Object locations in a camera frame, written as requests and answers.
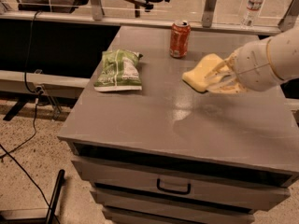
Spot black power cable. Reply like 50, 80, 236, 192
0, 10, 57, 224

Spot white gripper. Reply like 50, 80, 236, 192
205, 37, 282, 94

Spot grey metal railing post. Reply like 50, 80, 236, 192
90, 0, 104, 21
202, 0, 217, 28

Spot black drawer handle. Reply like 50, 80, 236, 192
156, 178, 192, 195

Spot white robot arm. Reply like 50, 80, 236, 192
205, 28, 299, 94

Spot green jalapeno chip bag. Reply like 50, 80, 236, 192
93, 49, 143, 92

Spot grey drawer cabinet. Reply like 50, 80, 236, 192
59, 26, 299, 224

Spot orange soda can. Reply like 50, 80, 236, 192
169, 21, 191, 58

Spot clear plastic water bottle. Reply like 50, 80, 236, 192
241, 0, 263, 29

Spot black metal stand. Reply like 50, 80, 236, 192
0, 170, 65, 224

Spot yellow sponge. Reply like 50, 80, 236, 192
182, 53, 223, 92

